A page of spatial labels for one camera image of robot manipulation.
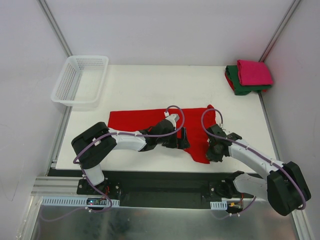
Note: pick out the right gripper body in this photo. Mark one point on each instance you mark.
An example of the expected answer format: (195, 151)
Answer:
(213, 152)

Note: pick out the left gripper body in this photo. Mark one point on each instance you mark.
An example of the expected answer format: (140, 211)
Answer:
(179, 139)

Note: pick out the red t-shirt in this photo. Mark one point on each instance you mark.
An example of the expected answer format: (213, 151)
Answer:
(134, 120)
(229, 81)

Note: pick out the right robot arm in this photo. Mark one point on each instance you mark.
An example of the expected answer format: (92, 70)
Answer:
(281, 184)

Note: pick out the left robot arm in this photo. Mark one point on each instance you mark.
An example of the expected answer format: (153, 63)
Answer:
(93, 145)

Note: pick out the red folded t-shirt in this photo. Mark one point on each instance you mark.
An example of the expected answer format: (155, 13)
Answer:
(229, 81)

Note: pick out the green folded t-shirt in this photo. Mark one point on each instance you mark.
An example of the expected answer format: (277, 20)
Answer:
(241, 90)

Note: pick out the pink folded t-shirt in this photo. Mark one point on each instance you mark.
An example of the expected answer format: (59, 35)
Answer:
(252, 73)

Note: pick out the white plastic basket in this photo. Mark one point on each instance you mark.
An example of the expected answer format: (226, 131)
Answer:
(81, 80)

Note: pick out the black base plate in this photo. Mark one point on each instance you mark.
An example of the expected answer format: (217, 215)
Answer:
(175, 190)

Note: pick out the right cable duct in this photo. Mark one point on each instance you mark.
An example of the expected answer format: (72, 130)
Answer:
(219, 205)

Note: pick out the cable duct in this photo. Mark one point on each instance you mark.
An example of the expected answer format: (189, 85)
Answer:
(67, 201)
(219, 205)

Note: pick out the left cable duct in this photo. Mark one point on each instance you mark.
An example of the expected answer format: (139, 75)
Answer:
(67, 201)

